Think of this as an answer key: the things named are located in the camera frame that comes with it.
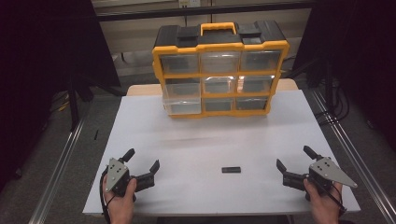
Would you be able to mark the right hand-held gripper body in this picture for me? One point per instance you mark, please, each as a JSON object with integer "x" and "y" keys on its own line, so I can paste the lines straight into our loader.
{"x": 328, "y": 172}

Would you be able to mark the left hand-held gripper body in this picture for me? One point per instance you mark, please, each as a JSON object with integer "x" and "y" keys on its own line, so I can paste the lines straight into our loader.
{"x": 116, "y": 174}

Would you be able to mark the small black rectangular block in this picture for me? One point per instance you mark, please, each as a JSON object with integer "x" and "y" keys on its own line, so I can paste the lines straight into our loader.
{"x": 231, "y": 170}

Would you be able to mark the clear plastic drawer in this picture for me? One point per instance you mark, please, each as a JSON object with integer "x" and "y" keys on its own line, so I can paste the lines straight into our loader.
{"x": 183, "y": 99}

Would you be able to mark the person's right hand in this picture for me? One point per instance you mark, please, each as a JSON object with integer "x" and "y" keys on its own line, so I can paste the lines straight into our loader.
{"x": 325, "y": 203}

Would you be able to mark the person's left hand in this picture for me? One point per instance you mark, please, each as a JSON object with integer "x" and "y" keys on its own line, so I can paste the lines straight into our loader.
{"x": 120, "y": 205}

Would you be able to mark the small black floor object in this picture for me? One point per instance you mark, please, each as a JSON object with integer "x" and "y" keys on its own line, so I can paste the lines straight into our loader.
{"x": 96, "y": 134}

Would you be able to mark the black metal stand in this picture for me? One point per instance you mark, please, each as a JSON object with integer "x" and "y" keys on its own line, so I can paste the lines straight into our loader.
{"x": 73, "y": 102}
{"x": 328, "y": 84}

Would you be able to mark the dark curtain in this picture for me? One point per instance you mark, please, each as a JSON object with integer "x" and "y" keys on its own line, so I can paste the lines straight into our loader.
{"x": 46, "y": 46}
{"x": 358, "y": 46}

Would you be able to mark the set of clear organizer drawers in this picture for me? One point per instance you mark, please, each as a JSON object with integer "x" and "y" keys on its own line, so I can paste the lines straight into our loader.
{"x": 219, "y": 63}

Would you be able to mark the yellow and black storage organizer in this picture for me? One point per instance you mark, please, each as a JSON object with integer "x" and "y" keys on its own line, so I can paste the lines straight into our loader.
{"x": 218, "y": 39}

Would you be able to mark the black horizontal bar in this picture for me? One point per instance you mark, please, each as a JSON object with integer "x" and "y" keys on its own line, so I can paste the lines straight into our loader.
{"x": 202, "y": 11}

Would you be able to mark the aluminium floor rail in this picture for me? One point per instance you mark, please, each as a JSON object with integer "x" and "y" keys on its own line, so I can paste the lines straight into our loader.
{"x": 358, "y": 155}
{"x": 59, "y": 171}

